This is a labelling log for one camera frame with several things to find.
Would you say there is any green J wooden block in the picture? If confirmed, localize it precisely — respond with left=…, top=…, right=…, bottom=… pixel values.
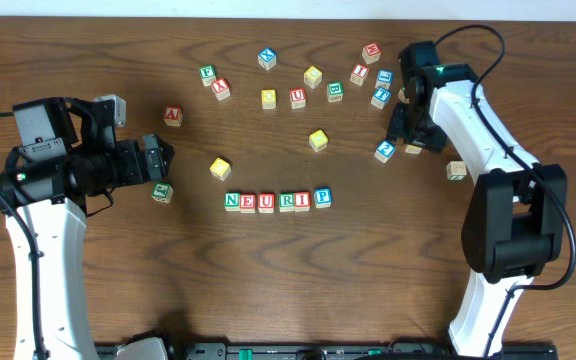
left=151, top=182, right=174, bottom=203

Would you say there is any green R wooden block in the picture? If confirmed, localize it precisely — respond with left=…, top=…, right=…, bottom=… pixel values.
left=278, top=193, right=295, bottom=212

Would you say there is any red u block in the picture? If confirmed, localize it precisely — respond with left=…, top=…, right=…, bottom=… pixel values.
left=289, top=88, right=307, bottom=109
left=257, top=193, right=275, bottom=213

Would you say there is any red H wooden block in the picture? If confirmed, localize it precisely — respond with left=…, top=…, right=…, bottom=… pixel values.
left=362, top=42, right=382, bottom=64

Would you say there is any green B wooden block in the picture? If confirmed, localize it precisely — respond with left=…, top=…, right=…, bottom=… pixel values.
left=327, top=81, right=344, bottom=102

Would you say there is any yellow block upper middle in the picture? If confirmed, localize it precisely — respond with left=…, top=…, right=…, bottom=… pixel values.
left=304, top=65, right=323, bottom=89

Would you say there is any green 7 wooden block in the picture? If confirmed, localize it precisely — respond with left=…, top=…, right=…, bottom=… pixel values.
left=446, top=161, right=468, bottom=181

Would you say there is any red i block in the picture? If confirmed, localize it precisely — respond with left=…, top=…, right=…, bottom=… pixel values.
left=350, top=64, right=369, bottom=86
left=294, top=191, right=311, bottom=212

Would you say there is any red A wooden block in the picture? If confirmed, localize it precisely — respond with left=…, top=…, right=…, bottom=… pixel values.
left=163, top=106, right=183, bottom=127

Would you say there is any yellow block lower middle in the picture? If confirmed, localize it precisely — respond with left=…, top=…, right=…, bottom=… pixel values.
left=309, top=129, right=329, bottom=152

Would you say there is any green N wooden block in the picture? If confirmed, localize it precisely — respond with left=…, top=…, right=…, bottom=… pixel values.
left=224, top=192, right=240, bottom=212

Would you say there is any yellow S wooden block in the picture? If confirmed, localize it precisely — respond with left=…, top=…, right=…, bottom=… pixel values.
left=405, top=145, right=422, bottom=155

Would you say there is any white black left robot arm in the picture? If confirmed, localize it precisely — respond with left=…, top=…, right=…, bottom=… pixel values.
left=0, top=95, right=174, bottom=359

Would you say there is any green F wooden block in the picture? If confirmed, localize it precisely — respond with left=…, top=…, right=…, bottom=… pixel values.
left=199, top=65, right=217, bottom=87

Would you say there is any red E wooden block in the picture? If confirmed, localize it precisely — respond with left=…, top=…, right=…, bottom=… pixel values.
left=239, top=194, right=257, bottom=213

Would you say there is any yellow O wooden block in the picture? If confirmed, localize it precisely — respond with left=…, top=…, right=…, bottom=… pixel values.
left=261, top=89, right=277, bottom=110

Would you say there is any blue X wooden block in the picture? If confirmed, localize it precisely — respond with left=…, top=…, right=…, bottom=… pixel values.
left=258, top=47, right=277, bottom=71

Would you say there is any yellow 2 wooden block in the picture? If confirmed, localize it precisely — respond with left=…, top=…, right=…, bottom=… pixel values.
left=209, top=158, right=232, bottom=181

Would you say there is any blue T wooden block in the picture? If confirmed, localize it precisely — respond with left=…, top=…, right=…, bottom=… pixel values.
left=371, top=86, right=392, bottom=109

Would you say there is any red X wooden block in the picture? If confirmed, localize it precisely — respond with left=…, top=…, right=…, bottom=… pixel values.
left=210, top=78, right=231, bottom=101

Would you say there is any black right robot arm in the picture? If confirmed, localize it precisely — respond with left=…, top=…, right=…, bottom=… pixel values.
left=388, top=41, right=570, bottom=358

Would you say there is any green Z wooden block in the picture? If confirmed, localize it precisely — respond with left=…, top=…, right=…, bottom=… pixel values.
left=398, top=88, right=409, bottom=104

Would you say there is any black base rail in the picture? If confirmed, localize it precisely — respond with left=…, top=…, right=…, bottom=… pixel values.
left=95, top=341, right=559, bottom=360

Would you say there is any blue P wooden block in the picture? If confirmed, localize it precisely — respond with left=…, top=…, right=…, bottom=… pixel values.
left=314, top=187, right=332, bottom=208

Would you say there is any blue 2 wooden block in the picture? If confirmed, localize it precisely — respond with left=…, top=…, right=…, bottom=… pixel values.
left=374, top=140, right=396, bottom=163

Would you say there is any blue L wooden block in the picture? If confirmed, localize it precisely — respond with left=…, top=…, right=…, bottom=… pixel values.
left=375, top=69, right=394, bottom=90

